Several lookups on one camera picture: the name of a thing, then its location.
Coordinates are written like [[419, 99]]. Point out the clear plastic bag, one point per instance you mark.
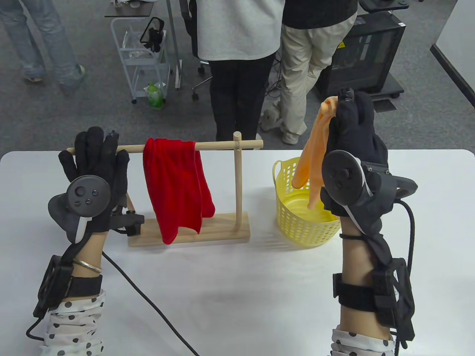
[[133, 44]]

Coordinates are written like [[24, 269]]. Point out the black office chair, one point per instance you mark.
[[193, 29]]

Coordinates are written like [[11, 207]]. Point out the person's right hand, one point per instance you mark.
[[356, 126]]

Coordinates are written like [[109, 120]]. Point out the green drink bottle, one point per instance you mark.
[[154, 96]]

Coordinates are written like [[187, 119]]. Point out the black headset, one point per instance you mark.
[[153, 37]]

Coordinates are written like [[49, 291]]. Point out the person's left forearm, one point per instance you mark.
[[89, 252]]

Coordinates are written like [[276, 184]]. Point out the yellow perforated plastic basket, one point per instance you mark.
[[297, 222]]

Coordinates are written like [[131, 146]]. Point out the person's right forearm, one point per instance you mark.
[[354, 259]]

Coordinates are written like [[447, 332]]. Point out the red towel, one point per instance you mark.
[[174, 185]]

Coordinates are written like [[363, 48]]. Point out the black elastic wrist band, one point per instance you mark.
[[352, 236]]

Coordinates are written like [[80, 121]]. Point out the black round left hand controller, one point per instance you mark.
[[87, 194]]

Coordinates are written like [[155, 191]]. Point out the dark floor plate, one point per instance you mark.
[[386, 105]]

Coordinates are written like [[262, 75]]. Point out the black left wrist camera bracket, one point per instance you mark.
[[130, 220]]

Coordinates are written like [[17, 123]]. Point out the black round right hand controller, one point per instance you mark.
[[341, 176]]

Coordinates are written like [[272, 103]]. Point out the black glass-door cabinet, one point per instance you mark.
[[378, 55]]

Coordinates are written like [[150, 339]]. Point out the dark side desk top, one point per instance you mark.
[[126, 10]]

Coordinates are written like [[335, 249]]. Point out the black round hand controller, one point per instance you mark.
[[341, 176], [87, 194]]

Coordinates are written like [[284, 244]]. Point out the white desk leg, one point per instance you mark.
[[172, 37]]

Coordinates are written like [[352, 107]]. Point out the person's left hand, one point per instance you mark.
[[94, 155]]

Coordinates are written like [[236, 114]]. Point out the orange towel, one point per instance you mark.
[[315, 148]]

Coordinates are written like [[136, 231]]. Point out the wooden towel rack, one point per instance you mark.
[[219, 145]]

